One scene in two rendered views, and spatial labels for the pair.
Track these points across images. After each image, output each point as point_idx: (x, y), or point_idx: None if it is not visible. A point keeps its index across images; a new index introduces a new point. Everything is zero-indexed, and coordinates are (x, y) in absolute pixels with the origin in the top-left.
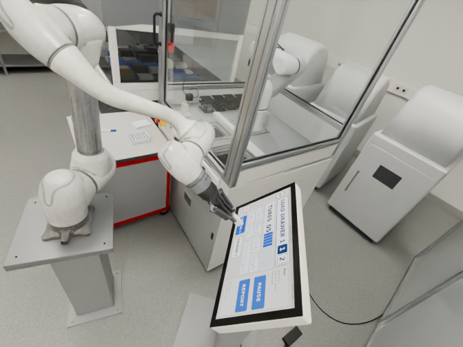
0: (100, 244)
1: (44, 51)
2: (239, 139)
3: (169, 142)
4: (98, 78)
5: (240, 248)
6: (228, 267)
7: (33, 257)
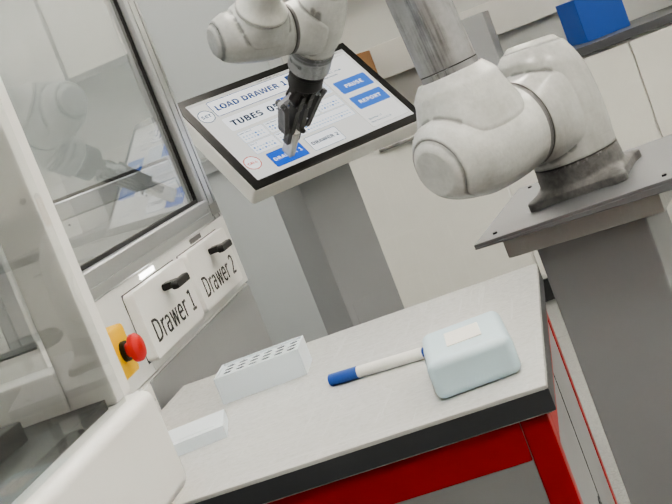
0: (538, 184)
1: None
2: (165, 82)
3: None
4: None
5: (323, 132)
6: (358, 134)
7: (653, 142)
